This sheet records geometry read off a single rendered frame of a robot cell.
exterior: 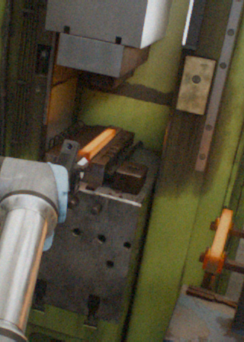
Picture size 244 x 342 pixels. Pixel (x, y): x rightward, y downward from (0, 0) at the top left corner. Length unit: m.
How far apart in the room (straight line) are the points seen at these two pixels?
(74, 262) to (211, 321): 0.49
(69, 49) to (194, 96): 0.41
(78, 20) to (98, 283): 0.84
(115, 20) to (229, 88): 0.41
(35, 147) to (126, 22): 0.59
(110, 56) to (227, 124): 0.44
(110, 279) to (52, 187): 0.80
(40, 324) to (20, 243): 1.05
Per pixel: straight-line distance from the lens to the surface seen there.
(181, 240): 1.93
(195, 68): 1.74
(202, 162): 1.82
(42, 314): 1.99
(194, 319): 1.64
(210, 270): 1.31
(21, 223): 1.01
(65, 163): 1.58
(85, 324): 1.95
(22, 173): 1.08
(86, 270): 1.84
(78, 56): 1.69
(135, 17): 1.63
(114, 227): 1.74
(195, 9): 1.71
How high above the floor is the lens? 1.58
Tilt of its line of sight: 21 degrees down
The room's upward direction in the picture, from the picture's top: 10 degrees clockwise
